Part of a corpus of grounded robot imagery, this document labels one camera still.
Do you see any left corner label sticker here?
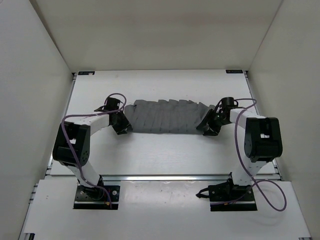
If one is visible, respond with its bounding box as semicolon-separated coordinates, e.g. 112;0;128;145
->
77;71;95;76

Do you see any corner label sticker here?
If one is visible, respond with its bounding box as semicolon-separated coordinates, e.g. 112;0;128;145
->
225;69;243;74
77;71;95;76

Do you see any right corner label sticker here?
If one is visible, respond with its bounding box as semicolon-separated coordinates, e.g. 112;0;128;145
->
225;69;243;74

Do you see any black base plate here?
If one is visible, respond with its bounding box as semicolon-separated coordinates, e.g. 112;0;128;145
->
196;178;258;212
73;184;121;210

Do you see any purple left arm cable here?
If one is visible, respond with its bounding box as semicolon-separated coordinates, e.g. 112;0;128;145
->
61;93;127;208

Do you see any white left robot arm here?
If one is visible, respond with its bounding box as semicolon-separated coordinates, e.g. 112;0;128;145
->
52;109;131;203

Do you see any grey pleated skirt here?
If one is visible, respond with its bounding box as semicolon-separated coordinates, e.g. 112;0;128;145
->
124;99;215;135

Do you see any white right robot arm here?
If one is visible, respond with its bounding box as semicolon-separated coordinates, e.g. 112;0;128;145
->
196;105;283;200

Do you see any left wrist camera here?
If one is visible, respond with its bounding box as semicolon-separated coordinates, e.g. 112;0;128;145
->
94;97;122;112

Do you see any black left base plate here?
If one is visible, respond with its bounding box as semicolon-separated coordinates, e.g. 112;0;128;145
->
73;184;121;210

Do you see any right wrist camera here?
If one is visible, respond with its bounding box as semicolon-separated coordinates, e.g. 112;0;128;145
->
214;97;239;113

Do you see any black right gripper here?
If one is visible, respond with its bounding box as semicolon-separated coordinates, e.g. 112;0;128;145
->
197;110;230;136

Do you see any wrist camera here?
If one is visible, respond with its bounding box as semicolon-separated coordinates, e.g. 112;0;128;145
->
214;97;239;113
94;97;122;112

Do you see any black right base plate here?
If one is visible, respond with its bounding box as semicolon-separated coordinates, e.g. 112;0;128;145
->
196;178;258;212

